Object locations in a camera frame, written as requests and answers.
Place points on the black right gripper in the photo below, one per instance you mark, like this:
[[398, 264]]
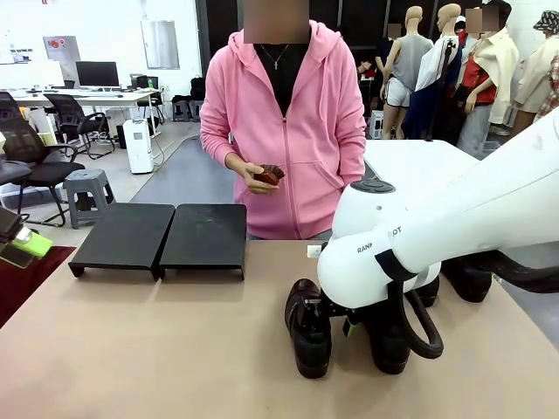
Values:
[[345, 314]]

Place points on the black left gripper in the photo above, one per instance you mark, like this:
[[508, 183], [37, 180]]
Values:
[[8, 224]]

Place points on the brown handheld brush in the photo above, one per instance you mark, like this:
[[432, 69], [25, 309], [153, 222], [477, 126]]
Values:
[[271, 174]]

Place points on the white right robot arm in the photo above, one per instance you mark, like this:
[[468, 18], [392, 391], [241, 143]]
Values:
[[458, 218]]

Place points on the person's left forearm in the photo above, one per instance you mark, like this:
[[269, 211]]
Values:
[[351, 153]]

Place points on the person's right forearm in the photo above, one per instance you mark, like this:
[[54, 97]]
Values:
[[218, 148]]

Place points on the black metal shoe stand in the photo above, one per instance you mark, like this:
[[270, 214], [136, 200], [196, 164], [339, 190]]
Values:
[[205, 235], [122, 235]]

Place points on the person's right hand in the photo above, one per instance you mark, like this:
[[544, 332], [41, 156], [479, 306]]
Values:
[[249, 181]]

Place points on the dark red cloth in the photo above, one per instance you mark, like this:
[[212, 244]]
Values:
[[26, 283]]

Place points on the grey plastic stool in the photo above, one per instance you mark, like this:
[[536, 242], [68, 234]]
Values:
[[87, 179]]

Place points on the black mesh office chair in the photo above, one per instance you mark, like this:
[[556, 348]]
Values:
[[26, 144], [65, 111]]

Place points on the white air purifier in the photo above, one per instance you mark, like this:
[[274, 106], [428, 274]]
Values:
[[140, 148]]

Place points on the person in pink hoodie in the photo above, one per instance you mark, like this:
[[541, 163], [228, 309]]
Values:
[[305, 153]]

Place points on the white monitor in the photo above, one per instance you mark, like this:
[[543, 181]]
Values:
[[43, 72]]

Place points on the white office desk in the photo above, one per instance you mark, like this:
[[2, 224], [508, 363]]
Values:
[[122, 94]]

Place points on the black computer monitor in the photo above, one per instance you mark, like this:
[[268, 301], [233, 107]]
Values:
[[97, 73]]

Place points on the grey board with red sign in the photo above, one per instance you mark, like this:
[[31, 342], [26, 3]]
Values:
[[70, 50]]

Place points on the dark small stool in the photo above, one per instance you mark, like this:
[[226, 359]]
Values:
[[180, 111], [196, 111]]

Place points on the grey storage bin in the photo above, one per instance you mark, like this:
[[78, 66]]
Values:
[[489, 150]]

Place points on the black backpack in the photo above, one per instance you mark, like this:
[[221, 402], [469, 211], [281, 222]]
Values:
[[198, 89]]

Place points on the mannequin with white navy clothing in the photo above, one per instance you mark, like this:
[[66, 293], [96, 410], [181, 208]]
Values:
[[432, 70]]

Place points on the person in black clothes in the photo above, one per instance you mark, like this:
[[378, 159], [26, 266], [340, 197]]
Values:
[[384, 48]]

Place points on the mannequin in grey tank top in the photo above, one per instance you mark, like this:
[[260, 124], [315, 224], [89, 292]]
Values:
[[410, 52]]

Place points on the mannequin with cream jacket red top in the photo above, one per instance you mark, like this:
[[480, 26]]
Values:
[[502, 65]]

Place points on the person with red mask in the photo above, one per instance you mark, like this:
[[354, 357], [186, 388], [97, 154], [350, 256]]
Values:
[[460, 32]]

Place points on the mannequin with bucket hat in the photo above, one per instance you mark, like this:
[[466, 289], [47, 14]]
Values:
[[541, 70]]

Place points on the red plaid shirt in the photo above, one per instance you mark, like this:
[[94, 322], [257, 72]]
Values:
[[554, 74]]

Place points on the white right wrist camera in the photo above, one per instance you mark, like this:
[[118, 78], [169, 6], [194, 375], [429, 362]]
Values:
[[314, 252]]

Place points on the silver wall panel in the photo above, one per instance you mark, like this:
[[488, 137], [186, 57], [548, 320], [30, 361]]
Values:
[[159, 43]]

